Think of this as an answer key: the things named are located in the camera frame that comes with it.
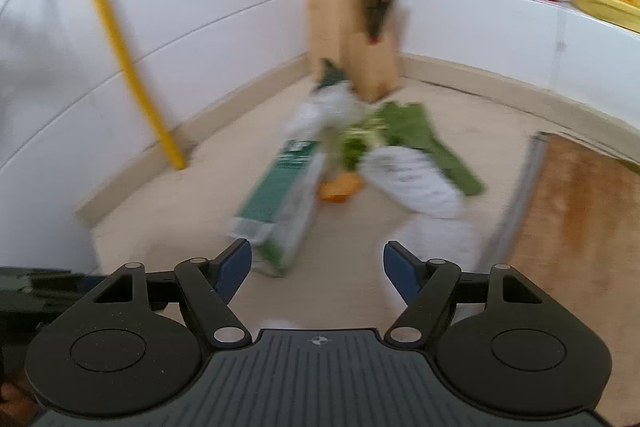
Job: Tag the yellow pipe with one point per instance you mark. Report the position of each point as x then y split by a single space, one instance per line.
125 57

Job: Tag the orange peel piece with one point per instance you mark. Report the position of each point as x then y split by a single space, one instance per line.
337 189

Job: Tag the leafy vegetable stalk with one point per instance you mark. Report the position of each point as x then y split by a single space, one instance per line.
360 142

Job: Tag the wooden cutting board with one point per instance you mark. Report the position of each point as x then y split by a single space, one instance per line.
575 232

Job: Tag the wooden knife block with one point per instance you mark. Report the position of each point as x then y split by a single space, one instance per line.
330 22

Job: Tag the black scissors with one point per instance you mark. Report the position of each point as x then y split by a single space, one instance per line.
382 7

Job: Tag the metal sink rim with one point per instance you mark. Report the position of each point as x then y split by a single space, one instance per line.
520 187

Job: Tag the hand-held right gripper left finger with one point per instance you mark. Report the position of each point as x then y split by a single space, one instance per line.
235 269

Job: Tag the clear plastic wrap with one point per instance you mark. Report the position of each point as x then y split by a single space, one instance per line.
330 107

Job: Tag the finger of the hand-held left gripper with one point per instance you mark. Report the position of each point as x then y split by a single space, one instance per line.
45 281

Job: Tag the green and white carton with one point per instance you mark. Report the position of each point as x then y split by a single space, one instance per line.
280 197

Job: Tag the person's left hand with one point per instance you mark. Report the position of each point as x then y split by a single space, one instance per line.
12 399

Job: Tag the small dark green leaf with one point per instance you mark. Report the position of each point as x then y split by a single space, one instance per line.
330 74

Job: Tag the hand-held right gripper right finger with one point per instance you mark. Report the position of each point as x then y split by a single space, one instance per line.
402 274

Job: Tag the large green leaf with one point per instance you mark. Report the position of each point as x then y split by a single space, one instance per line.
435 147

